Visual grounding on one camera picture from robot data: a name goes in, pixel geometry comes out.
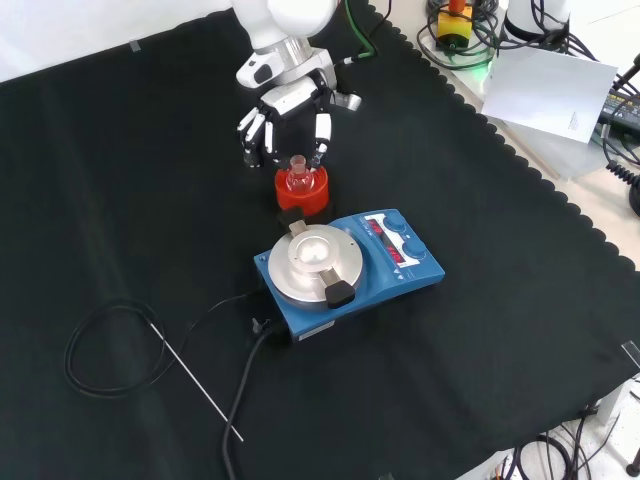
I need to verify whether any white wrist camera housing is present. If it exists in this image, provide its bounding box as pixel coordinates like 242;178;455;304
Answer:
235;52;281;90

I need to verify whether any yellow stop button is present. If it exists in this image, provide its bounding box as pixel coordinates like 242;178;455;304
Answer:
435;0;474;52

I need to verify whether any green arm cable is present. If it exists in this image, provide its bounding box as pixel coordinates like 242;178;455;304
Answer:
344;0;379;64

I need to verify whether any pale board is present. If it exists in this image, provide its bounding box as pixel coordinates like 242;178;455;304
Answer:
480;46;620;147

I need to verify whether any aluminium heating block with handles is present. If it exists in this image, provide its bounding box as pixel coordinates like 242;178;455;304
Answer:
277;208;358;309

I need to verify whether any black heater power cable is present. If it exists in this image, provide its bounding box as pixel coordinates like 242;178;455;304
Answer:
221;318;282;480

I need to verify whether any black bench cloth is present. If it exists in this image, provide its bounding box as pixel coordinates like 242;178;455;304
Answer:
0;3;640;480

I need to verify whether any red flask ring stand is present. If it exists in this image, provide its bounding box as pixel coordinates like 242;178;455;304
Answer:
273;164;331;218

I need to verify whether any blue-base heater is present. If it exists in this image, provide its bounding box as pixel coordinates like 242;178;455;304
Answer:
253;208;446;344

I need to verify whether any thin metal probe rod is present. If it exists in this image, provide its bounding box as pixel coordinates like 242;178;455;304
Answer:
148;323;245;444

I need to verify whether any thin black probe cable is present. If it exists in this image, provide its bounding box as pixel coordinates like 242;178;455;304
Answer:
63;292;262;399

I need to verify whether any black power supply box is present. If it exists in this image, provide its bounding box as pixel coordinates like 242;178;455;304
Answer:
598;85;640;132

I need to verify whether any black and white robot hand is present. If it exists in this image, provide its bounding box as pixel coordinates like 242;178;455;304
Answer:
237;63;364;171

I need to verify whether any clear round-bottom flask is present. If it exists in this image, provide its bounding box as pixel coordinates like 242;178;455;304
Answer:
285;154;316;194

